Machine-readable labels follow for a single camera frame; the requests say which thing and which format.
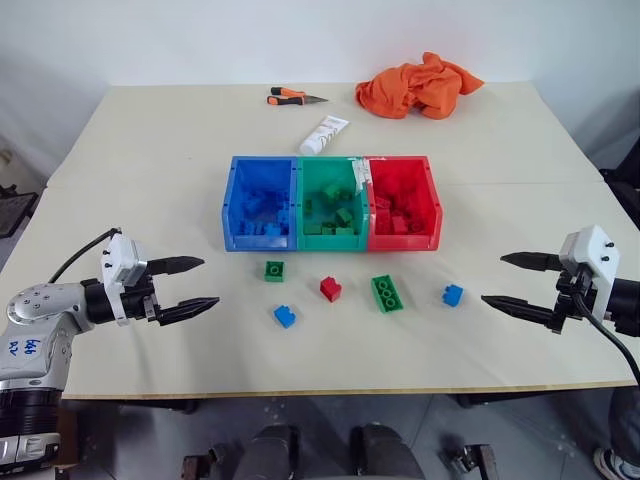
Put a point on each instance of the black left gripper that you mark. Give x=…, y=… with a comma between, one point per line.
x=140, y=306

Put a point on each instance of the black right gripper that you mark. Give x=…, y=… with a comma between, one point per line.
x=570, y=302

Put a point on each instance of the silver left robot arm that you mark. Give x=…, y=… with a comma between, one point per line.
x=35, y=320

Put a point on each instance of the small blue toy brick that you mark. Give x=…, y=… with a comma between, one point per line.
x=285, y=317
x=452, y=296

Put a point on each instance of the blue plastic storage bin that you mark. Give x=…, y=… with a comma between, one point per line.
x=231, y=210

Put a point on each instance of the small green square brick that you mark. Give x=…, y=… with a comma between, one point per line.
x=274, y=271

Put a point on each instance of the long green toy brick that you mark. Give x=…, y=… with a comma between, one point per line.
x=387, y=295

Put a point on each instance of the small red toy brick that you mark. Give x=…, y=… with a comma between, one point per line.
x=330, y=290

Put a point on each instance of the blue jeans leg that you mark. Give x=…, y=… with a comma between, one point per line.
x=626, y=425

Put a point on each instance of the red plastic storage bin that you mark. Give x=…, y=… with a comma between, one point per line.
x=395, y=172

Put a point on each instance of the dark metal caster foot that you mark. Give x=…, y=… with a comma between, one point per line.
x=472, y=460
x=205, y=462

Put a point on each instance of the black mesh stand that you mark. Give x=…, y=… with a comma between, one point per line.
x=15, y=210

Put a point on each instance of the dark rounded shape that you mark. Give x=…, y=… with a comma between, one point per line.
x=267, y=452
x=385, y=452

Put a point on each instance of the green plastic storage bin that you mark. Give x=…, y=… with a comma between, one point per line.
x=327, y=170

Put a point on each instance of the white tape strip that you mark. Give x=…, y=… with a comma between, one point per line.
x=361, y=175

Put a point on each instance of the white sneaker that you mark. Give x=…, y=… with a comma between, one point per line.
x=617, y=465

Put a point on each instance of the white squeeze tube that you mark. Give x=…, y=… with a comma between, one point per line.
x=322, y=135

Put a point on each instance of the orange and black pliers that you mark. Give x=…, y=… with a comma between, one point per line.
x=287, y=100

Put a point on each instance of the crumpled orange cloth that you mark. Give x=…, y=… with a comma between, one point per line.
x=400, y=92

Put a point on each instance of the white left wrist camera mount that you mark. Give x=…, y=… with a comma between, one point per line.
x=120, y=255

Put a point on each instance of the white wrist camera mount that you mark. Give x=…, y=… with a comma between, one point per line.
x=592, y=250
x=120, y=255

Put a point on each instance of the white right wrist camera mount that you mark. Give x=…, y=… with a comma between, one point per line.
x=592, y=250

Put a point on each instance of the black table frame bar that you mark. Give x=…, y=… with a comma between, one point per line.
x=500, y=399
x=160, y=404

